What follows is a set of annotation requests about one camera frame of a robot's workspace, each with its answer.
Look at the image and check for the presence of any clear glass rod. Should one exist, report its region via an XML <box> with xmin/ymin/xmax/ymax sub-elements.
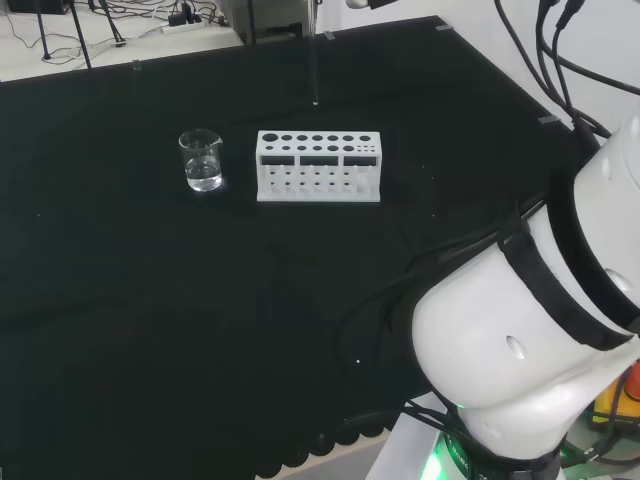
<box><xmin>308</xmin><ymin>0</ymin><xmax>320</xmax><ymax>107</ymax></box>

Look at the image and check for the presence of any white test tube rack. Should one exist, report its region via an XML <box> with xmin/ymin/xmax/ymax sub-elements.
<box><xmin>256</xmin><ymin>130</ymin><xmax>382</xmax><ymax>203</ymax></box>

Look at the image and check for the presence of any clear glass beaker with water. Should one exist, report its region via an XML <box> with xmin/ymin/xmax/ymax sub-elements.
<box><xmin>178</xmin><ymin>128</ymin><xmax>224</xmax><ymax>193</ymax></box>

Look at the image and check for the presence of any black bench cloth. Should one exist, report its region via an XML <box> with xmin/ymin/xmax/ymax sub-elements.
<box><xmin>0</xmin><ymin>14</ymin><xmax>601</xmax><ymax>480</ymax></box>

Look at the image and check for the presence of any grey box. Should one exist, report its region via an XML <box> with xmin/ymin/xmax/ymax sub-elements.
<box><xmin>234</xmin><ymin>0</ymin><xmax>314</xmax><ymax>45</ymax></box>

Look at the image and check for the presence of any white power strip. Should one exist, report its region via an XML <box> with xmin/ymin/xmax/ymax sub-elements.
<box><xmin>162</xmin><ymin>19</ymin><xmax>236</xmax><ymax>35</ymax></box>

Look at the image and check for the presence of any black tripod leg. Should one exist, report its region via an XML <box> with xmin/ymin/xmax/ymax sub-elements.
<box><xmin>68</xmin><ymin>0</ymin><xmax>94</xmax><ymax>70</ymax></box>
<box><xmin>33</xmin><ymin>0</ymin><xmax>52</xmax><ymax>62</ymax></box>
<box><xmin>98</xmin><ymin>0</ymin><xmax>127</xmax><ymax>48</ymax></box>

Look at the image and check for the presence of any yellow stop button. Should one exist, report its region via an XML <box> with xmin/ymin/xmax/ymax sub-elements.
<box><xmin>592</xmin><ymin>360</ymin><xmax>640</xmax><ymax>431</ymax></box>

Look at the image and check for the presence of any black box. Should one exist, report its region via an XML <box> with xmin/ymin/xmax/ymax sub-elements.
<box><xmin>7</xmin><ymin>0</ymin><xmax>69</xmax><ymax>16</ymax></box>

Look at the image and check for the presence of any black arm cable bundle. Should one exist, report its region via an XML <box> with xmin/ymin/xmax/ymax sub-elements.
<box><xmin>493</xmin><ymin>0</ymin><xmax>640</xmax><ymax>149</ymax></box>
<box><xmin>333</xmin><ymin>198</ymin><xmax>547</xmax><ymax>394</ymax></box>

